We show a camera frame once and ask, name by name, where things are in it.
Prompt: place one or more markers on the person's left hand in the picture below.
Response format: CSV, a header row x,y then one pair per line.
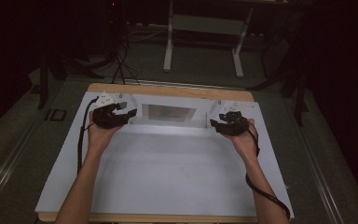
x,y
101,137

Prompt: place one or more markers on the clear acrylic box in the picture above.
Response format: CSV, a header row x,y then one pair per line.
x,y
167,123

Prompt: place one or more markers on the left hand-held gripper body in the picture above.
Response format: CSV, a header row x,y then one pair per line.
x,y
105,119

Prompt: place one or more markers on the white metal stand frame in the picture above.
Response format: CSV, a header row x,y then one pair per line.
x,y
203,26

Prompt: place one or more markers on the black stand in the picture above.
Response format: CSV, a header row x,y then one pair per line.
x,y
292,71

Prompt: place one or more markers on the white work board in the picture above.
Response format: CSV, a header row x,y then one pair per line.
x,y
174,174

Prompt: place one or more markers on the metal floor rail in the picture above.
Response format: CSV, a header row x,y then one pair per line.
x,y
3,174
320,174

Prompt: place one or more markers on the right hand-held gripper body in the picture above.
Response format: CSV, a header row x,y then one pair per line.
x,y
236,124

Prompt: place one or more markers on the wooden table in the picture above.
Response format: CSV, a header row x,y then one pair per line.
x,y
167,92

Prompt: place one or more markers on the person's right hand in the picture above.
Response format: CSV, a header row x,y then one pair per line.
x,y
245,141

